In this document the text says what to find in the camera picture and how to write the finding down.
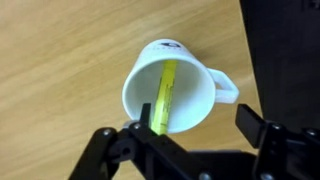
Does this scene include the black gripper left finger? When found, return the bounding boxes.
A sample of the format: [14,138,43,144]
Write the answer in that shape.
[68,103,214,180]

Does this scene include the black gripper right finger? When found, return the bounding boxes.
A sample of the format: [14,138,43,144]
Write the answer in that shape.
[234,103,320,180]

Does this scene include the yellow marker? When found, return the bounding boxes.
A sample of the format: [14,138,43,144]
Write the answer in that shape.
[150,59,180,136]

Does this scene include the white logo mug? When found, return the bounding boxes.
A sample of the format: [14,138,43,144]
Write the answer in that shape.
[121,38,240,135]

